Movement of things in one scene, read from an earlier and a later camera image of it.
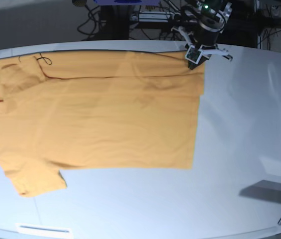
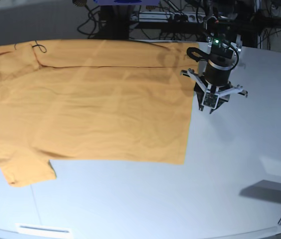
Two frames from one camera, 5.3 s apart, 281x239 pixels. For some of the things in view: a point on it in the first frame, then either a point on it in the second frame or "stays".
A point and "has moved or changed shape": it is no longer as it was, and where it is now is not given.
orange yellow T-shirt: x=44 y=112 has moved or changed shape
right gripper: x=206 y=33 -> x=218 y=70
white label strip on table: x=41 y=229 stays
